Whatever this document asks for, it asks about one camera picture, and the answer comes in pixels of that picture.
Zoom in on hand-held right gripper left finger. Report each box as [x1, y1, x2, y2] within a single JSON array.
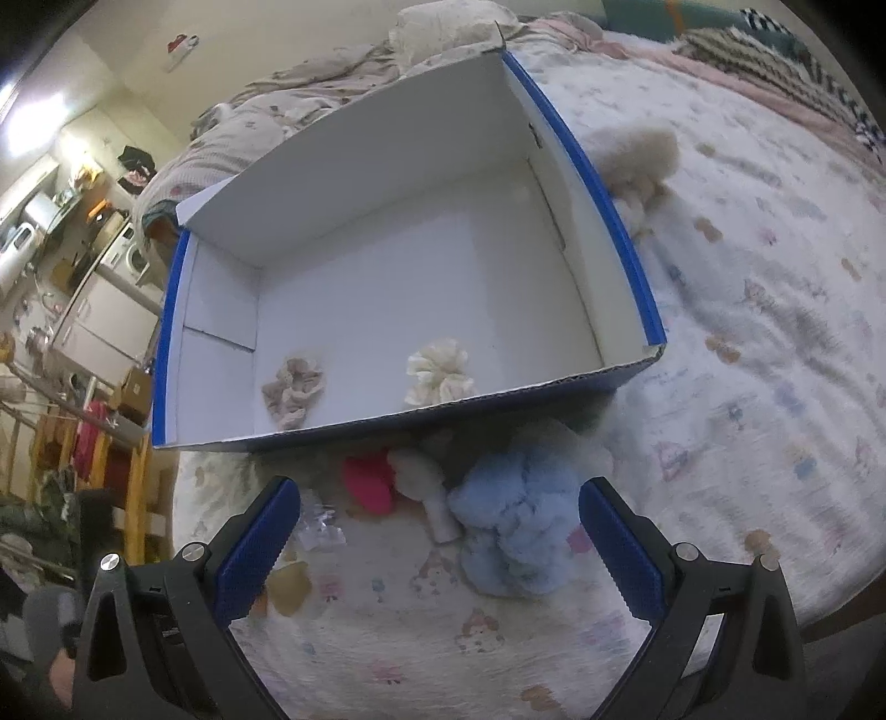
[[73, 476, 302, 720]]

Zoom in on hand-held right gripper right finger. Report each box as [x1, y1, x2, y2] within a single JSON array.
[[578, 476, 807, 720]]

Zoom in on tan scrunchie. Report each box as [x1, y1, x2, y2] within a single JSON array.
[[266, 559, 314, 617]]

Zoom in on clear plastic bag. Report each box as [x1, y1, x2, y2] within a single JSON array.
[[294, 502, 347, 551]]

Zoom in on white fluffy scrunchie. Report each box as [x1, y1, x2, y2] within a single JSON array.
[[540, 415, 617, 486]]

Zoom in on blue fluffy scrunchie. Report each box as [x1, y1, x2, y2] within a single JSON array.
[[449, 443, 589, 598]]

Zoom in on pink scrunchie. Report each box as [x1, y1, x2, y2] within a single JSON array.
[[342, 449, 397, 517]]

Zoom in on white cardboard box blue edges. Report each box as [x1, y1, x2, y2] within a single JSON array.
[[151, 50, 669, 454]]

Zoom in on person's left forearm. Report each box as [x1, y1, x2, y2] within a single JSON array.
[[20, 587, 80, 711]]

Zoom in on beige scrunchie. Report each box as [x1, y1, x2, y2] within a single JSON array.
[[261, 354, 325, 429]]

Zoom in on brown cardboard box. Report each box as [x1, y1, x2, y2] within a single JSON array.
[[121, 367, 153, 423]]

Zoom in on red cloth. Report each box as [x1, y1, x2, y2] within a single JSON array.
[[76, 402, 112, 479]]

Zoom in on cream scrunchie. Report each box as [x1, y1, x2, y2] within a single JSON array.
[[403, 338, 478, 408]]

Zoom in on white kitchen cabinet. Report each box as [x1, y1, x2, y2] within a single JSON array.
[[51, 266, 163, 378]]

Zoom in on white washing machine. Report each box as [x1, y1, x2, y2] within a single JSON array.
[[104, 222, 157, 285]]

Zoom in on cream fluffy plush toy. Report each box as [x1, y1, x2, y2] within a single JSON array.
[[599, 125, 681, 233]]

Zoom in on black hanging garment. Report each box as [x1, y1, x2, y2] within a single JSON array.
[[116, 145, 159, 195]]

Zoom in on grey floral duvet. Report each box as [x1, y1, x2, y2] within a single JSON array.
[[142, 38, 416, 236]]

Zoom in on black and white checked cloth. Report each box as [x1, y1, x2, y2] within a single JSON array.
[[737, 7, 886, 150]]

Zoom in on pink blanket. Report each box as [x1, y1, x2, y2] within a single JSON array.
[[519, 14, 866, 140]]

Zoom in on striped knitted blanket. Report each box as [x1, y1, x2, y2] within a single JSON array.
[[674, 24, 866, 119]]

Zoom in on teal headboard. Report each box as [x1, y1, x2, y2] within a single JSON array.
[[602, 0, 811, 49]]

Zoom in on cream pillow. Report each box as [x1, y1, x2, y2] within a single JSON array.
[[388, 0, 527, 63]]

